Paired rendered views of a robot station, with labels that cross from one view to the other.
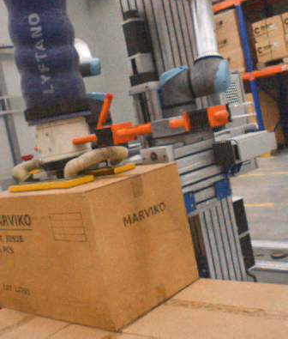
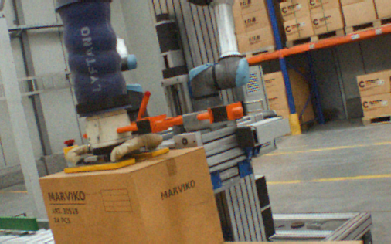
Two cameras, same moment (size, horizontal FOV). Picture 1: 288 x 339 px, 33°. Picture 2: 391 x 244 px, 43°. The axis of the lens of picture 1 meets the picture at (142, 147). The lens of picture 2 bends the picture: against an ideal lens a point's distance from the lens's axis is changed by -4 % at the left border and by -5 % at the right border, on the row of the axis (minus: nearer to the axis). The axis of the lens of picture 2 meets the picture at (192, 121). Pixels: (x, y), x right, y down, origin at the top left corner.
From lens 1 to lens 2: 0.46 m
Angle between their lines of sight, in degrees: 2
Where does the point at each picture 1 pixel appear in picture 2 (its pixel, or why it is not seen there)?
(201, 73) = (224, 69)
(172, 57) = (199, 52)
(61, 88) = (107, 87)
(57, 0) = (104, 15)
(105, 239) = (147, 210)
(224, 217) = (247, 193)
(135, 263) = (171, 229)
